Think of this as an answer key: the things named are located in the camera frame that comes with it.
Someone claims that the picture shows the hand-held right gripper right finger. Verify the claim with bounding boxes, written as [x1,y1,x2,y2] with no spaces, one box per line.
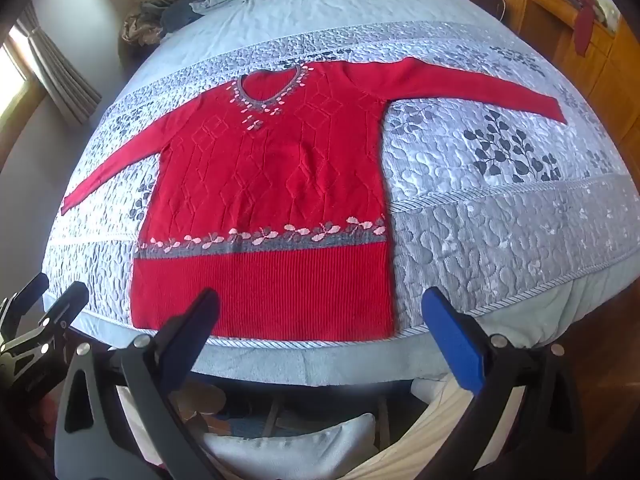
[421,286,587,480]

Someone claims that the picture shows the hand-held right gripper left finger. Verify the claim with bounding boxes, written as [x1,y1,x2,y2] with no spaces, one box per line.
[54,287,236,480]

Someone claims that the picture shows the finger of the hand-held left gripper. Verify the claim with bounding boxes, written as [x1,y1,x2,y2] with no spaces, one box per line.
[0,280,91,357]
[0,272,51,329]

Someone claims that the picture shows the red knitted sweater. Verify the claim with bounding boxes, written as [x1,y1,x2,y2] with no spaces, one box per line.
[60,56,568,339]

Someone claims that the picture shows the pile of dark clothes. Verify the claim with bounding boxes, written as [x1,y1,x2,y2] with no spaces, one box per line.
[122,0,217,47]

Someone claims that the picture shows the beige striped cloth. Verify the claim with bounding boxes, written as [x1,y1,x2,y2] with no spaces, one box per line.
[345,375,501,480]

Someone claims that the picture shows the grey leaf-print quilt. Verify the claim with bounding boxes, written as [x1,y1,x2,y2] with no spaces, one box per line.
[40,0,633,356]

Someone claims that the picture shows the light blue bed blanket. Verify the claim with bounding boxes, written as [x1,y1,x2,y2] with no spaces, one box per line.
[92,280,640,392]

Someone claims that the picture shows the white cushion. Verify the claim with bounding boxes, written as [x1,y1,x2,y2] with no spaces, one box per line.
[202,412,379,480]

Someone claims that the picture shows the grey striped curtain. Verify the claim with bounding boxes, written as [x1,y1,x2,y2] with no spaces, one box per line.
[12,7,103,126]

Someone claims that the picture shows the window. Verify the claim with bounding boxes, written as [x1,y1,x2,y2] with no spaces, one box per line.
[0,25,32,103]

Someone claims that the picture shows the wooden cabinet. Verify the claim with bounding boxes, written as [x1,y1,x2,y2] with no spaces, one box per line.
[500,0,640,153]

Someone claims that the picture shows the dark red hanging cloth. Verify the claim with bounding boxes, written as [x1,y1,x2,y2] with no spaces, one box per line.
[572,5,597,56]

